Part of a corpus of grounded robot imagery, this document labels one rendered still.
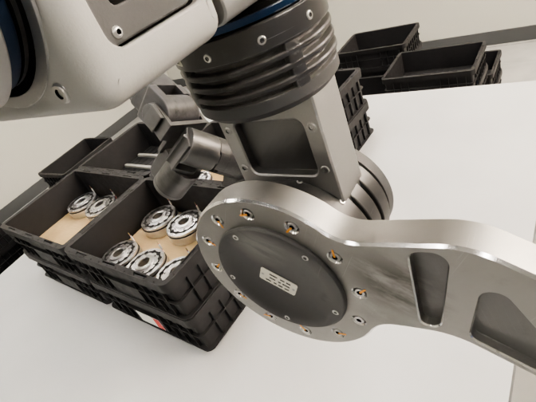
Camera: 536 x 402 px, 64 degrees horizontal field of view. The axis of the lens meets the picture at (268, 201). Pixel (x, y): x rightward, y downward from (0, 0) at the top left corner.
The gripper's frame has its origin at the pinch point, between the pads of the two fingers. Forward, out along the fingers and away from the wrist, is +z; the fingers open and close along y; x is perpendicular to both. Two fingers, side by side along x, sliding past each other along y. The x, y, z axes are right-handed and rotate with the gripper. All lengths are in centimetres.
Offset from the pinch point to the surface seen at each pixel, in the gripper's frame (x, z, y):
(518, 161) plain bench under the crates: -17, 65, -14
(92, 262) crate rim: 15.5, -17.7, 43.7
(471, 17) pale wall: -197, 230, 74
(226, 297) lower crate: 21.2, 7.3, 26.0
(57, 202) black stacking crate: -6, -18, 95
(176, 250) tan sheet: 10.6, 0.8, 40.4
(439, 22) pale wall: -201, 223, 96
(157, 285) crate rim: 20.2, -11.4, 21.3
